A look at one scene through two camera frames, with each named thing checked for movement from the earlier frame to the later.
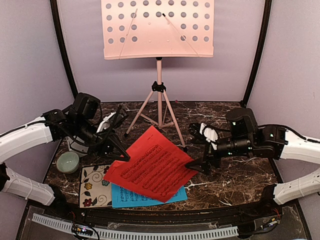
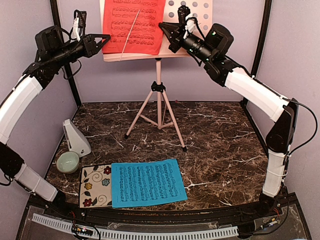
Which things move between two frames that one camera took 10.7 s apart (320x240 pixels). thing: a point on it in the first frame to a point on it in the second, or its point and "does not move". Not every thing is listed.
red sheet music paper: (157, 167) to (133, 26)
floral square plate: (94, 191) does not move
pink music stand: (134, 29) does not move
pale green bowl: (68, 162) does not move
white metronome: (77, 146) does not move
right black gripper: (209, 154) to (175, 36)
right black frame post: (259, 53) does not move
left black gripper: (105, 146) to (90, 46)
